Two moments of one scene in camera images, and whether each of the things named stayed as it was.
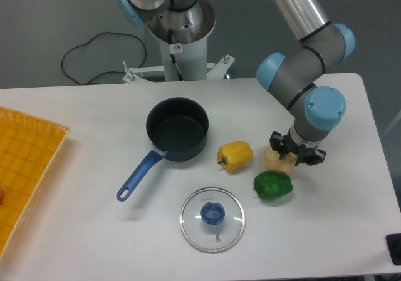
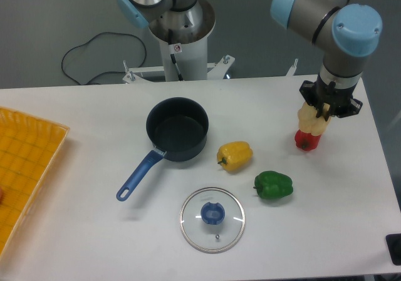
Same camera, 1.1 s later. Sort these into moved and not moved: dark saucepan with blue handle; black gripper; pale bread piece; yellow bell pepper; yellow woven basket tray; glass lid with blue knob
Moved: pale bread piece; black gripper
Not moved: yellow bell pepper; glass lid with blue knob; dark saucepan with blue handle; yellow woven basket tray
